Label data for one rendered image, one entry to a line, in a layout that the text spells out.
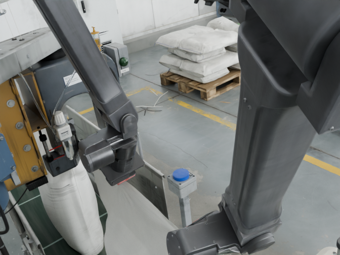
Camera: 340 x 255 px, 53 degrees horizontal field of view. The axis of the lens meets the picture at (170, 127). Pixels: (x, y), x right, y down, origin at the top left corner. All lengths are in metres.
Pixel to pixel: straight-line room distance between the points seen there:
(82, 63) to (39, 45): 0.32
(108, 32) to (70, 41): 4.31
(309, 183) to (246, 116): 2.36
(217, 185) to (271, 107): 2.34
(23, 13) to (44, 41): 2.82
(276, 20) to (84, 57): 0.51
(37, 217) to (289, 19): 1.92
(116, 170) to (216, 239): 0.38
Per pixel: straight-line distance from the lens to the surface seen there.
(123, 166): 0.82
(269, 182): 0.34
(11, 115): 1.01
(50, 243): 1.85
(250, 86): 0.23
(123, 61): 1.07
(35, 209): 2.09
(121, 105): 0.71
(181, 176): 1.24
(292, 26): 0.17
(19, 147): 1.05
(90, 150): 0.73
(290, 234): 2.24
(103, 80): 0.68
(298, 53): 0.17
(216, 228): 0.53
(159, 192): 1.55
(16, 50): 0.89
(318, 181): 2.64
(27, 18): 3.81
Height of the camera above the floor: 1.60
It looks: 29 degrees down
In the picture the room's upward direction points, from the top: 7 degrees counter-clockwise
